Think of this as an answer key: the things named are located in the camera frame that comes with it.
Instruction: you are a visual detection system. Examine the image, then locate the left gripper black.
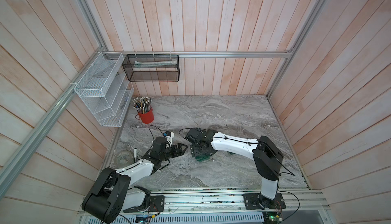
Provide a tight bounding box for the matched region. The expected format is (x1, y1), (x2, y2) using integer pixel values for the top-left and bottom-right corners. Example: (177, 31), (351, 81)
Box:
(160, 143), (188, 161)

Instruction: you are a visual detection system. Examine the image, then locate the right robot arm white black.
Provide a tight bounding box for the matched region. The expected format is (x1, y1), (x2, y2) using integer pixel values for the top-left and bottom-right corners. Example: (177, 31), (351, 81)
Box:
(184, 128), (284, 210)

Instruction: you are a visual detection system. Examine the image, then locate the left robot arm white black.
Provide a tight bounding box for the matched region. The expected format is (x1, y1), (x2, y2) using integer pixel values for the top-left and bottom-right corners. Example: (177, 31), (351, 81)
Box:
(81, 132), (188, 224)

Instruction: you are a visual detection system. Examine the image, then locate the clear round lid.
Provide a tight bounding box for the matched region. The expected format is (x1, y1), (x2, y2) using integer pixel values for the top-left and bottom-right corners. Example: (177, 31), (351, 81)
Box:
(114, 150), (134, 168)

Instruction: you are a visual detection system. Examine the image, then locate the black marker pen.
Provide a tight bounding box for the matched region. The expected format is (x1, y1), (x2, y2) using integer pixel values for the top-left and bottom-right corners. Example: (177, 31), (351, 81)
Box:
(133, 148), (137, 163)

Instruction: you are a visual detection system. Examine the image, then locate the red pencil cup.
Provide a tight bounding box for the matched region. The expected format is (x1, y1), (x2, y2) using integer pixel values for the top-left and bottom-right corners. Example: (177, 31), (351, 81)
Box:
(135, 108), (154, 124)

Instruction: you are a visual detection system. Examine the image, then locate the pencils bundle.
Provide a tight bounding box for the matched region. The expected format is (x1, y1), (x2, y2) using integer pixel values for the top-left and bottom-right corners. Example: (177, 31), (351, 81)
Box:
(133, 96), (152, 114)

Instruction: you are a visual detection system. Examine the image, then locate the black mesh basket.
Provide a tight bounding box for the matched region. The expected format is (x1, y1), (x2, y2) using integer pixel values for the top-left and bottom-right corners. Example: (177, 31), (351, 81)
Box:
(122, 54), (180, 82)

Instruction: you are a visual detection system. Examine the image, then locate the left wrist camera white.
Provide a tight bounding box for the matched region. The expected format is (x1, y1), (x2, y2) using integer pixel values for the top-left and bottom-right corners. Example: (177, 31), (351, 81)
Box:
(164, 131), (174, 148)

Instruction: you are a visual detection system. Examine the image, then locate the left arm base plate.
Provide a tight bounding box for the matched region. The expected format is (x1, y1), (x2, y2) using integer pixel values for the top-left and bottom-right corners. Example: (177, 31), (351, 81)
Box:
(122, 195), (165, 213)

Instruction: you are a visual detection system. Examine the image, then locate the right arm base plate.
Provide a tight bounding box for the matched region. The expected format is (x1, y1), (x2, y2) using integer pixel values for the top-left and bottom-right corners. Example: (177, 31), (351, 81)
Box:
(243, 192), (286, 210)

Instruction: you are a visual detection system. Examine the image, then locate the white wire mesh shelf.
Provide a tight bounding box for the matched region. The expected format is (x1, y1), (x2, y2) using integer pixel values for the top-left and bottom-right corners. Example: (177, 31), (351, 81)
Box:
(74, 52), (134, 127)

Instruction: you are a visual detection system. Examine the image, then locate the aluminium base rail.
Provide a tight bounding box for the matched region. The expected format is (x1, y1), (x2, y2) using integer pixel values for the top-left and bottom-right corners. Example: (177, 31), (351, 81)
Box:
(141, 187), (330, 214)

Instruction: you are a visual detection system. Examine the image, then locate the aluminium frame rail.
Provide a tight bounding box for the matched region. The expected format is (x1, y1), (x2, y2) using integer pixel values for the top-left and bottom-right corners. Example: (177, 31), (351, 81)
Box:
(121, 51), (293, 58)

